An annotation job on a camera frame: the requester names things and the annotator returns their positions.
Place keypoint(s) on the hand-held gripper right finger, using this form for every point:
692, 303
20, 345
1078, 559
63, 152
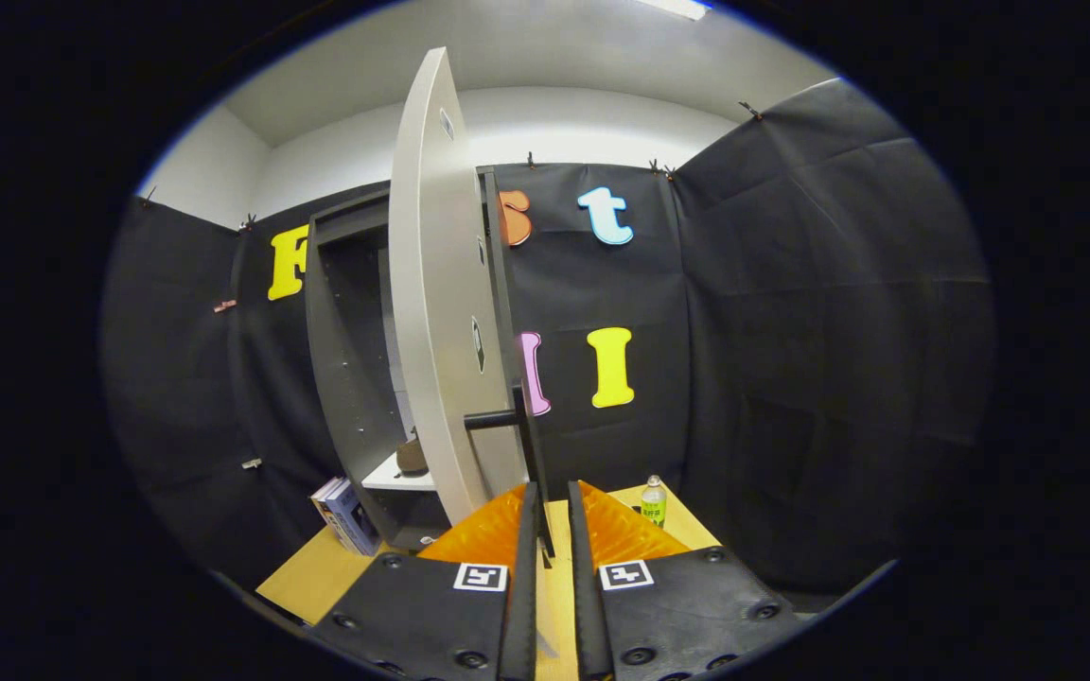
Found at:
677, 615

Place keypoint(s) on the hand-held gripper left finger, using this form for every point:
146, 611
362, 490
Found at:
431, 615

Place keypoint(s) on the brown fluffy shoe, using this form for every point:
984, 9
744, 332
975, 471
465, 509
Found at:
412, 457

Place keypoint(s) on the dark grey shoe cabinet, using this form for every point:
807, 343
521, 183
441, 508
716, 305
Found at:
346, 359

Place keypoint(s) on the beige shoe cabinet door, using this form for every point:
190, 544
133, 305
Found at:
436, 284

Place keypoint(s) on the green label plastic bottle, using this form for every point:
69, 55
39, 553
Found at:
654, 503

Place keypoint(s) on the dark blue book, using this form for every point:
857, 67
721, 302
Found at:
356, 520

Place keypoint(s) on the black backdrop cloth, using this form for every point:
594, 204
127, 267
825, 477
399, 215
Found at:
791, 331

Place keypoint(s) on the pink clip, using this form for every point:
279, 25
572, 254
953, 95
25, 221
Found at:
224, 305

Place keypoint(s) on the long ceiling light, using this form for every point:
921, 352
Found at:
676, 8

